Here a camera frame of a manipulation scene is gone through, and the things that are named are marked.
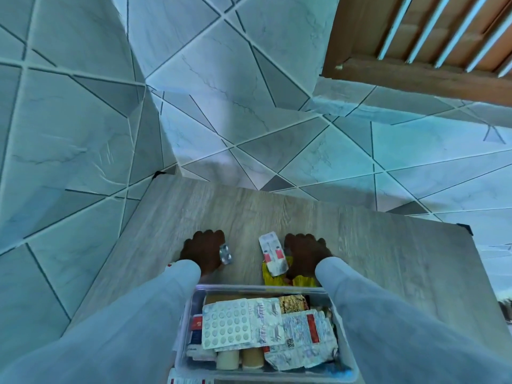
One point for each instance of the person's right hand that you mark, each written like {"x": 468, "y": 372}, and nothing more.
{"x": 306, "y": 255}

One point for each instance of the person's left hand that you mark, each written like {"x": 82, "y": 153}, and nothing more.
{"x": 202, "y": 251}

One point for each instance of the person's left fingers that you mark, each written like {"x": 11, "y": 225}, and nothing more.
{"x": 208, "y": 237}

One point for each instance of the person's right fingers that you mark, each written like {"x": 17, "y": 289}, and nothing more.
{"x": 304, "y": 239}

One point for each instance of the small silver blister pack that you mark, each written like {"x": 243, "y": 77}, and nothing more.
{"x": 225, "y": 254}

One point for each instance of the white red blister strip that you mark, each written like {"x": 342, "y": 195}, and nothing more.
{"x": 304, "y": 343}
{"x": 272, "y": 251}

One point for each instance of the person's left forearm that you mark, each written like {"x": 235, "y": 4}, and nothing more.
{"x": 120, "y": 327}

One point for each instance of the person's right forearm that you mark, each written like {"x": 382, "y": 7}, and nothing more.
{"x": 392, "y": 323}

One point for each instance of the yellow packet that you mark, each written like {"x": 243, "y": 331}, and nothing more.
{"x": 304, "y": 281}

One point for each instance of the brown gold sachet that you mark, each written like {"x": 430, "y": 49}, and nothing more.
{"x": 293, "y": 303}

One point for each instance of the large silver pill blister pack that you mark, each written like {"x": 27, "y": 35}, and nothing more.
{"x": 232, "y": 323}

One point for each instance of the red white medicine box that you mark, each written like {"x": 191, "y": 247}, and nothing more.
{"x": 196, "y": 329}

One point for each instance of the crumpled white red blister strip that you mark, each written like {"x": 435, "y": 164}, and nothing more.
{"x": 304, "y": 343}

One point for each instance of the clear plastic container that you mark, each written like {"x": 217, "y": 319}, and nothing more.
{"x": 188, "y": 355}

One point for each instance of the beige bandage roll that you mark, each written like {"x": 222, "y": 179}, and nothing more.
{"x": 228, "y": 360}
{"x": 252, "y": 359}

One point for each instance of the dark object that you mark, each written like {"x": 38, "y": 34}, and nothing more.
{"x": 506, "y": 307}

